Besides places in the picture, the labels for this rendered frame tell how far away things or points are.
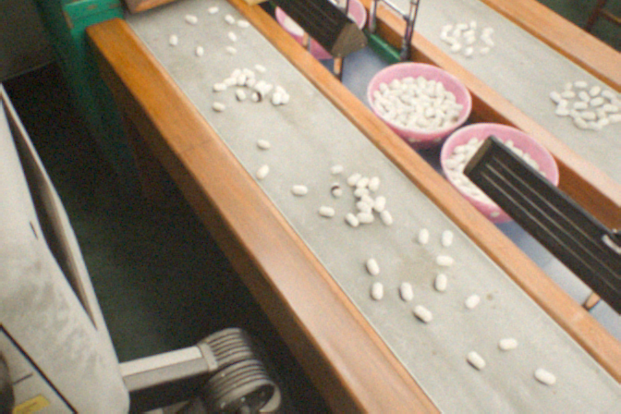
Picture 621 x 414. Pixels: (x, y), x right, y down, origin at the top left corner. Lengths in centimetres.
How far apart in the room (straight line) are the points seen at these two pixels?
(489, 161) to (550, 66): 87
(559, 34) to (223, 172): 108
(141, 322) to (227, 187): 84
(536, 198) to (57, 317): 68
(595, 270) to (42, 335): 70
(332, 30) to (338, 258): 46
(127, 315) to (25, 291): 162
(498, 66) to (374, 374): 99
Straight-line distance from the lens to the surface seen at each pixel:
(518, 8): 193
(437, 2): 192
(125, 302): 204
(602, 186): 144
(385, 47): 174
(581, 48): 183
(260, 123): 143
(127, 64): 162
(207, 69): 160
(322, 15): 117
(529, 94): 164
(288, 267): 114
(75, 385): 51
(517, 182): 91
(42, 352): 45
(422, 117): 149
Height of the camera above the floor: 173
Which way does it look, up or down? 50 degrees down
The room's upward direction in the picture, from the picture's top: 3 degrees clockwise
